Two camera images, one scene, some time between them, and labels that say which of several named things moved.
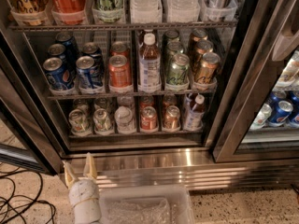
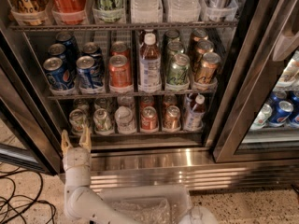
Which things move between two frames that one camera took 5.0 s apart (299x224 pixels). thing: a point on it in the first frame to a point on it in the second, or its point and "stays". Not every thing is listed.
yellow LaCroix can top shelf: x=31 y=5 stays
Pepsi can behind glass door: x=280 y=114 stays
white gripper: x=81 y=189 to x=77 y=158
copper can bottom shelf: x=172 y=118 stays
